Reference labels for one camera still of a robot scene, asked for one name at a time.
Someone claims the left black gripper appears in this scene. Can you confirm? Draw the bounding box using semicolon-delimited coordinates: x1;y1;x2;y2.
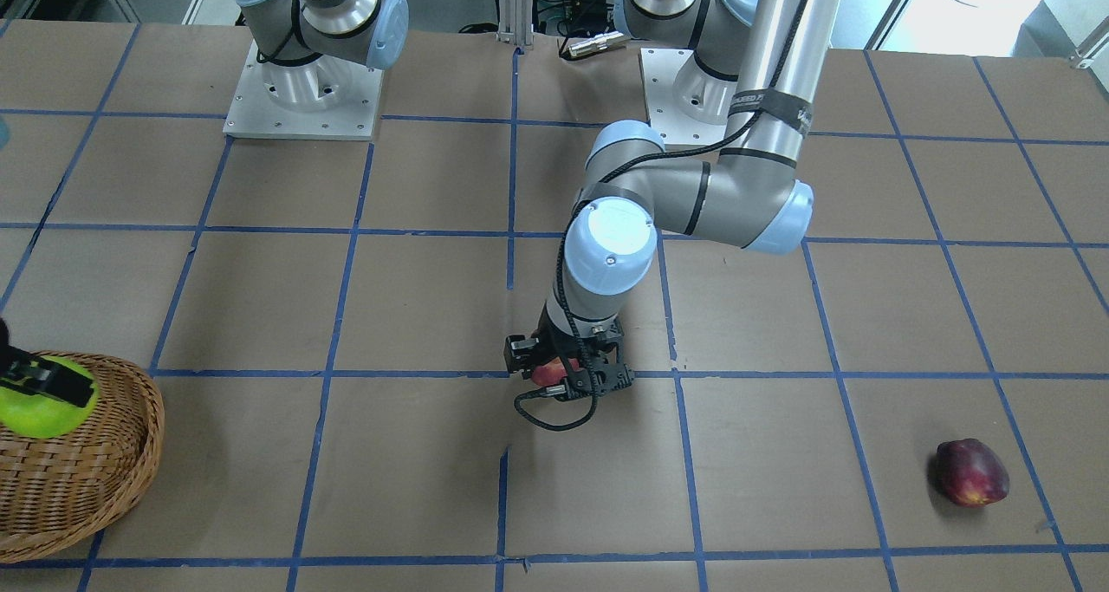
506;312;633;402

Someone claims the aluminium frame post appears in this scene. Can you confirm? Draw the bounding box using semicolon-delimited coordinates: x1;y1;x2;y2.
495;0;535;52

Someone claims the red yellow apple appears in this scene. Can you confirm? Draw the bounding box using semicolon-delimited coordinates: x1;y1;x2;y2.
530;356;579;387

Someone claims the silver cable connector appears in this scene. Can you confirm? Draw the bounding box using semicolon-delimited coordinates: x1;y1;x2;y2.
559;30;632;62

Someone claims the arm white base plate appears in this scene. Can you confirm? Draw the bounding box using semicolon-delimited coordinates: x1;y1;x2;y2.
223;42;385;141
640;48;736;149

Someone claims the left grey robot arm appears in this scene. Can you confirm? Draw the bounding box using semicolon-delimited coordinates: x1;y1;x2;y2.
503;0;840;400

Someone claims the green apple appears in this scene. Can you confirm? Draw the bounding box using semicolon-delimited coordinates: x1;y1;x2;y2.
1;355;101;439

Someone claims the wicker basket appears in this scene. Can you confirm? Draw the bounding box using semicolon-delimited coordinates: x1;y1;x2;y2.
1;351;165;564

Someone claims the dark red apple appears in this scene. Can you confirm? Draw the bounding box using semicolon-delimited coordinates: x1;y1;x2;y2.
930;438;1010;508

